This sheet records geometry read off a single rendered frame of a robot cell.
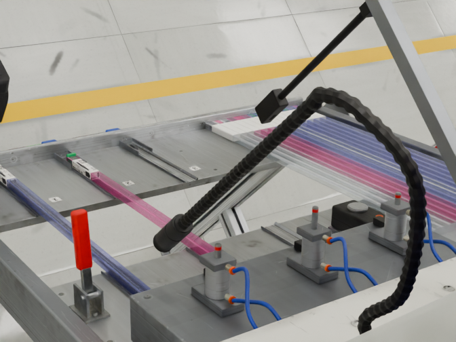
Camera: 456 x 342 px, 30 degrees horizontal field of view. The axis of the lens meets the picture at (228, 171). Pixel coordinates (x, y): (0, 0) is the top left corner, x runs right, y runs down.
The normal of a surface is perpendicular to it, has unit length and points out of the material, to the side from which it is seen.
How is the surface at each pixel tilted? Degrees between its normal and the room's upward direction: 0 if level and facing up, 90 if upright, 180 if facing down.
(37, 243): 0
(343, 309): 47
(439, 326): 90
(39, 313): 90
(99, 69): 0
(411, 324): 90
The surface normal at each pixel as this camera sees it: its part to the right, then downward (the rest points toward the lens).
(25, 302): -0.82, 0.19
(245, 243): 0.02, -0.93
